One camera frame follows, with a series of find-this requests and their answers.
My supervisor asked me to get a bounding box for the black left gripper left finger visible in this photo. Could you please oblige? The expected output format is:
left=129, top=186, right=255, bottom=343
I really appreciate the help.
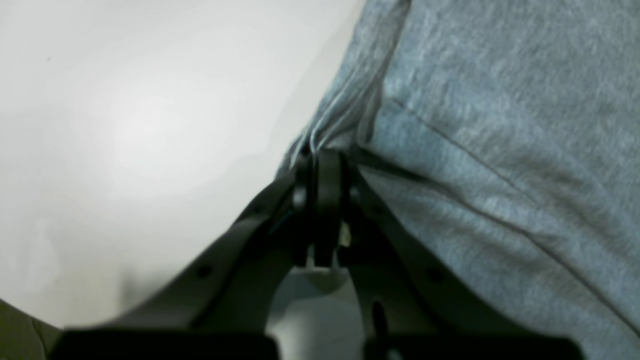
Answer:
left=50, top=156, right=317, bottom=360

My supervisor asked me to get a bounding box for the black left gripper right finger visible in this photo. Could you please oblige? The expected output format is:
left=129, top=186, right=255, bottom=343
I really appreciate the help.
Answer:
left=315, top=150, right=584, bottom=360

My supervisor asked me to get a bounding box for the grey T-shirt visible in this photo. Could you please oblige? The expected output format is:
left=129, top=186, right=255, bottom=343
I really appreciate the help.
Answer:
left=278, top=0, right=640, bottom=360

